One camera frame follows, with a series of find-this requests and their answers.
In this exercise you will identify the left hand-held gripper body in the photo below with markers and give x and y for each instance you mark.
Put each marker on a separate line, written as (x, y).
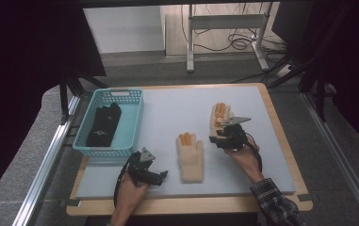
(141, 169)

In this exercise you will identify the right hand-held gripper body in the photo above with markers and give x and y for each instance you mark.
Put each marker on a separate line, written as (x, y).
(236, 136)

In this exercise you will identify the beige and orange glove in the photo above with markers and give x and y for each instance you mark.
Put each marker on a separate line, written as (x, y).
(190, 160)
(219, 111)

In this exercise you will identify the teal plastic basket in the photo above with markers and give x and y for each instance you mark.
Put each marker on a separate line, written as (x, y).
(130, 125)

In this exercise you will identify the black glove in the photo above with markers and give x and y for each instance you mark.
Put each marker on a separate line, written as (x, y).
(108, 114)
(99, 136)

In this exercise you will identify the person's right hand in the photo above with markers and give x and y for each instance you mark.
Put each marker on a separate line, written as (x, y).
(246, 160)

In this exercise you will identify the person's left hand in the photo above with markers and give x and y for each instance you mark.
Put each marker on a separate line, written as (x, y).
(130, 194)

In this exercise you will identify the white table mat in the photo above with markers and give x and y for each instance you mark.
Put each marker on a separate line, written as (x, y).
(167, 109)

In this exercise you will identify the white power strip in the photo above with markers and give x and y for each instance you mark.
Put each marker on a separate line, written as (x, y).
(284, 71)

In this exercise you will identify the black tripod stand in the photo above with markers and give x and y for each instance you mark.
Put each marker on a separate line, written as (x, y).
(70, 88)
(312, 75)

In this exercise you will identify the black curtain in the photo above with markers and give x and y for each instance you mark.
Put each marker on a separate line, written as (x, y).
(356, 62)
(26, 62)

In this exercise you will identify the white panel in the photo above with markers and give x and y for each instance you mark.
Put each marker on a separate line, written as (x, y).
(123, 29)

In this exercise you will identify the aluminium rail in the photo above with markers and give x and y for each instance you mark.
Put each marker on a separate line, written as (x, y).
(42, 169)
(340, 157)

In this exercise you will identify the white metal desk frame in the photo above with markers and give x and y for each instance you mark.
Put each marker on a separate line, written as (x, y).
(227, 22)

